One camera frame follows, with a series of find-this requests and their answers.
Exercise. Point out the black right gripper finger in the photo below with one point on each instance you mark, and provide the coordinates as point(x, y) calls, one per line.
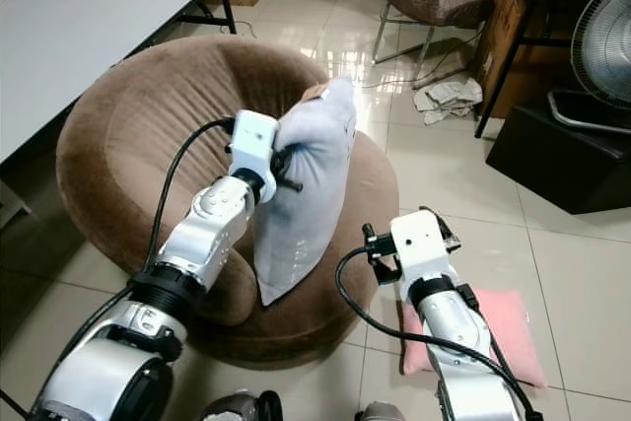
point(370, 236)
point(450, 234)

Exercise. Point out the grey pillow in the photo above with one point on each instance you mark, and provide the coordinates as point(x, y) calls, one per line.
point(306, 214)

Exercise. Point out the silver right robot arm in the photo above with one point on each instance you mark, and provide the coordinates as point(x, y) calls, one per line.
point(454, 342)

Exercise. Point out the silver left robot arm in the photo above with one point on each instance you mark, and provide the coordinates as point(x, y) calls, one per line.
point(207, 234)

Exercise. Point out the pink pillow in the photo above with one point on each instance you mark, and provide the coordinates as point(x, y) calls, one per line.
point(513, 334)

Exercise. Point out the round brown plush sofa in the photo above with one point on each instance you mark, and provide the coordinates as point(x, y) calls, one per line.
point(148, 135)

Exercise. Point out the black low cabinet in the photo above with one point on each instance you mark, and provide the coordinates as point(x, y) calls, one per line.
point(552, 167)

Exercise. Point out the crumpled grey cloth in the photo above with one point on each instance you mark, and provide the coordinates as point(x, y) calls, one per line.
point(449, 96)

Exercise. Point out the grey right robot leg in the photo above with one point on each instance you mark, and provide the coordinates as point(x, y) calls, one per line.
point(380, 413)

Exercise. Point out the grey robot leg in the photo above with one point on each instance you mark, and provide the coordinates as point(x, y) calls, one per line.
point(242, 407)
point(380, 413)

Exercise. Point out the grey left robot leg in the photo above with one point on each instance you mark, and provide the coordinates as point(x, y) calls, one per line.
point(242, 407)

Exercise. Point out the white table with black legs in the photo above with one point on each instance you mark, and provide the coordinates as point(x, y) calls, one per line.
point(89, 27)

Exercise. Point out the grey standing fan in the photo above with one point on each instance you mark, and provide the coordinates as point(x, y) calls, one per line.
point(606, 46)

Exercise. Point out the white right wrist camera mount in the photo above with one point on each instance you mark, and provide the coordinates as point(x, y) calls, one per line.
point(416, 239)

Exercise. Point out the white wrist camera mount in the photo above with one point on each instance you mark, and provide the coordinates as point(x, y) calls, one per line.
point(416, 239)
point(253, 140)

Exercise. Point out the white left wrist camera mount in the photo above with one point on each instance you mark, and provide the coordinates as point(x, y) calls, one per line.
point(253, 140)

